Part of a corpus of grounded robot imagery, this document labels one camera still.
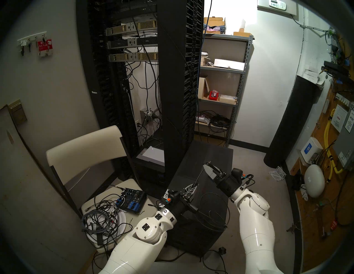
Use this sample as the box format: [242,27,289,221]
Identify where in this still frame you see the grey braided USB cable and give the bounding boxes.
[192,160,230,233]

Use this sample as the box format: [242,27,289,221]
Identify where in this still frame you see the black blue audio mixer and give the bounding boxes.
[116,188,147,214]

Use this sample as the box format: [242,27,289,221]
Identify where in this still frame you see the white paper notice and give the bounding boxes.
[331,104,348,133]

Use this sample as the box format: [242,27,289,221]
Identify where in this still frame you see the flat tan box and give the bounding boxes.
[218,95,238,105]

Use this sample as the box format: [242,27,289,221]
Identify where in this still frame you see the cream folding chair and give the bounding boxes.
[46,125,158,253]

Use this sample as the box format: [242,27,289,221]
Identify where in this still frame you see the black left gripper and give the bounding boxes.
[173,185,199,219]

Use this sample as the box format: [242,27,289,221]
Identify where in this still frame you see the leaning grey board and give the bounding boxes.
[0,105,92,265]

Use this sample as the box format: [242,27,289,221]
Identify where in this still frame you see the black wall-mounted device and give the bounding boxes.
[321,61,349,78]

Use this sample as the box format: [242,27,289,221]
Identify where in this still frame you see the tangled grey black cables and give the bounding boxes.
[81,193,133,246]

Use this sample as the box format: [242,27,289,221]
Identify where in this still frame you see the brown cardboard box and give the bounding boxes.
[204,17,226,27]

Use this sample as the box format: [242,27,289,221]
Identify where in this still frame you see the grey wall outlet box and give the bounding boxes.
[140,108,161,126]

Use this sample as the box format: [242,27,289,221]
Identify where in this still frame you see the black workstation tower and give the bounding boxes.
[159,140,233,256]

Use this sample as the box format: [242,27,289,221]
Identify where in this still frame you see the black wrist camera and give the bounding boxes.
[231,167,247,183]
[163,189,181,205]

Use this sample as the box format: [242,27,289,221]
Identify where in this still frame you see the gold-faced rack switch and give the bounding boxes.
[109,52,158,62]
[105,20,158,36]

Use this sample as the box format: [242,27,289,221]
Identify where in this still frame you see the silver flat device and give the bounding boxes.
[137,146,165,167]

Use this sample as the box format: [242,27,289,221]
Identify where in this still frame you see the yellow cable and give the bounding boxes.
[324,109,343,183]

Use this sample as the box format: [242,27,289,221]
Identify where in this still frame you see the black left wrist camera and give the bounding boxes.
[163,189,181,205]

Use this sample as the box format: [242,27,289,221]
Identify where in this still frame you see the grey metal shelf unit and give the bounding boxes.
[195,33,255,147]

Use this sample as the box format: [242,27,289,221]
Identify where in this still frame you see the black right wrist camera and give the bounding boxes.
[231,167,247,183]

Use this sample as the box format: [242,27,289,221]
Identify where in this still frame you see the white alarm keypad panel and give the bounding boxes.
[257,0,298,15]

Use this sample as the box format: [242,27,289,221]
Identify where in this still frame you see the beige wall box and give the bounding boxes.
[8,99,27,126]

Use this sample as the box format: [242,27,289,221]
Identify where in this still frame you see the grey utility box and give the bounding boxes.
[333,102,354,170]

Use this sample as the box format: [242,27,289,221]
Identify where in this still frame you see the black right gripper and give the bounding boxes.
[203,163,242,198]

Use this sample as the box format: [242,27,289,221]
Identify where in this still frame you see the black cable bundle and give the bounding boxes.
[207,113,233,133]

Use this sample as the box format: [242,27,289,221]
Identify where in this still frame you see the white egg-shaped device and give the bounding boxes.
[304,164,326,198]

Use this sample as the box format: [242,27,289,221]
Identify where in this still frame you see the black server rack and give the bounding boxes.
[76,0,205,180]

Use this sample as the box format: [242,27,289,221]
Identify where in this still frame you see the open cardboard box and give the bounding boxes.
[198,76,210,100]

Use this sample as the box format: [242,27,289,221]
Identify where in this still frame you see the pink plastic bag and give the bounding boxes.
[203,25,226,34]

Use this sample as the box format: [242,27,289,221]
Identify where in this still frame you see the white flat box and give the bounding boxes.
[214,59,245,71]

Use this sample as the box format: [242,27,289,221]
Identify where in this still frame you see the white key hook rail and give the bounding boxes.
[17,34,47,46]

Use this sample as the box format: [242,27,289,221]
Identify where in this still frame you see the small white box stack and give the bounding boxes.
[303,67,326,85]

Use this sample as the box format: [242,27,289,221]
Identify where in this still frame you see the white router blue label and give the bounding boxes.
[301,137,323,165]

